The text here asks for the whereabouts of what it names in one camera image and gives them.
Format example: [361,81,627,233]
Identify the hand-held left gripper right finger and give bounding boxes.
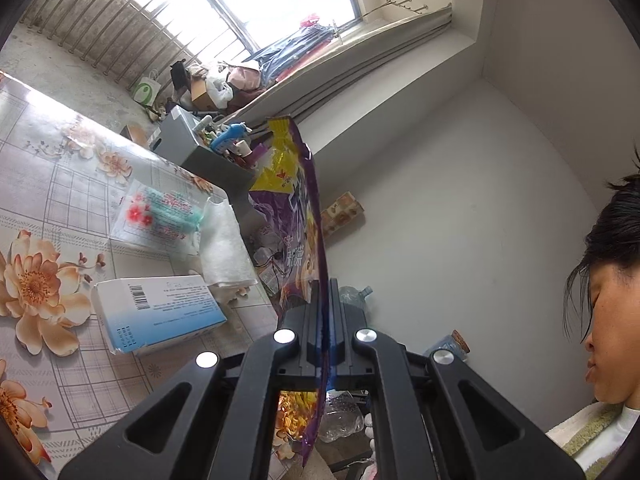
[327,280,586,480]

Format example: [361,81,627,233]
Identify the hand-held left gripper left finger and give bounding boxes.
[57,280,321,480]

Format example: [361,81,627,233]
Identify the purple snack bag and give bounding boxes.
[248,116,331,469]

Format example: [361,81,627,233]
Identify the white plastic bag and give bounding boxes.
[199,196,260,306]

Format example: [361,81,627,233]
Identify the white blue cardboard box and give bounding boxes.
[91,274,229,357]

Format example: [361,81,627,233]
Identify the clear printed plastic bag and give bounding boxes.
[109,178,206,256]

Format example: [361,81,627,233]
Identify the large blue water jug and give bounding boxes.
[339,284,375,321]

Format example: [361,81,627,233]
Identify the clear crumpled plastic bottle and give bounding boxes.
[317,392,366,444]

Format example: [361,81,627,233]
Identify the floor pile of packaging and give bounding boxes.
[252,225,291,296]

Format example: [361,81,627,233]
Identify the tall patterned box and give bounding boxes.
[320,191,366,239]

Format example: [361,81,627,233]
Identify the cabinet top clutter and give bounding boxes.
[195,115,271,171]

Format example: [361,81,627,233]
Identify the grey cabinet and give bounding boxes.
[152,105,266,241]

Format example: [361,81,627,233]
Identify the blue detergent bottle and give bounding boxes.
[210,122,250,154]

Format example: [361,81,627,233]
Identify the white bundle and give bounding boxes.
[207,72,234,106]

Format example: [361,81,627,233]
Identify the brown cardboard piece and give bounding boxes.
[120,122,151,149]

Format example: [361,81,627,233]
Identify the pink bundle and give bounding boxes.
[227,62,266,106]

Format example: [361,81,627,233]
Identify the open cardboard box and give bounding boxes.
[190,77,221,111]

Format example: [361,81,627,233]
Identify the floral tablecloth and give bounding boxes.
[0,72,281,480]

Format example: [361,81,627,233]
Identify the person's head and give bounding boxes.
[564,145,640,406]

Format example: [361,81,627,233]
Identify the blue hanging clothes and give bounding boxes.
[250,12,341,86]

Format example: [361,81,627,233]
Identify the white green paper bag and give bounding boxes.
[131,67,162,109]

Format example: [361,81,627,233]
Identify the grey curtain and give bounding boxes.
[227,2,454,134]

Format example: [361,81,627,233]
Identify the metal window railing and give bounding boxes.
[20,0,251,84]

